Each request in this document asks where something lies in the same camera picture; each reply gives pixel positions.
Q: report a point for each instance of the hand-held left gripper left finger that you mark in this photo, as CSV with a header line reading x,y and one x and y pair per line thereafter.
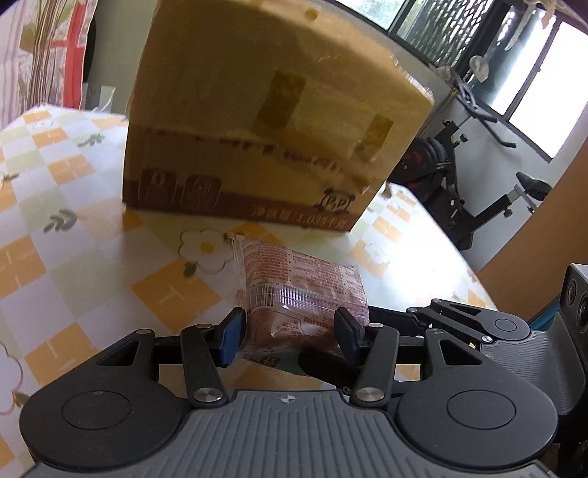
x,y
232,338

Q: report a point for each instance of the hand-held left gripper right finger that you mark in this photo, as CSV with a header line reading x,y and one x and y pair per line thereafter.
x,y
349,335

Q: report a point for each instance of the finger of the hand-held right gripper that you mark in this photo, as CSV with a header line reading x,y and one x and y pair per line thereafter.
x,y
450,317
326,370

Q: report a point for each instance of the clear pink printed packet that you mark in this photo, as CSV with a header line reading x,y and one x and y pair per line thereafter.
x,y
298,285

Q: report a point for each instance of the brown cardboard box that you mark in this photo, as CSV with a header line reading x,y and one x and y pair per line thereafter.
x,y
229,193

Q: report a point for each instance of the brown flat board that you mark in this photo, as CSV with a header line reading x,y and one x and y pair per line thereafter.
x,y
542,230

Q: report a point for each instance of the black exercise bike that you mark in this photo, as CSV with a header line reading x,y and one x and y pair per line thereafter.
x,y
441,184

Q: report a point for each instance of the checked floral tablecloth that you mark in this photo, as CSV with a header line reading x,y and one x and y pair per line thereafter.
x,y
82,257

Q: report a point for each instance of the black framed window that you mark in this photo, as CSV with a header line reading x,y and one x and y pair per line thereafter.
x,y
459,32

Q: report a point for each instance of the printed wall cloth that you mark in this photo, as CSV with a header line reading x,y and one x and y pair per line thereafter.
x,y
41,50

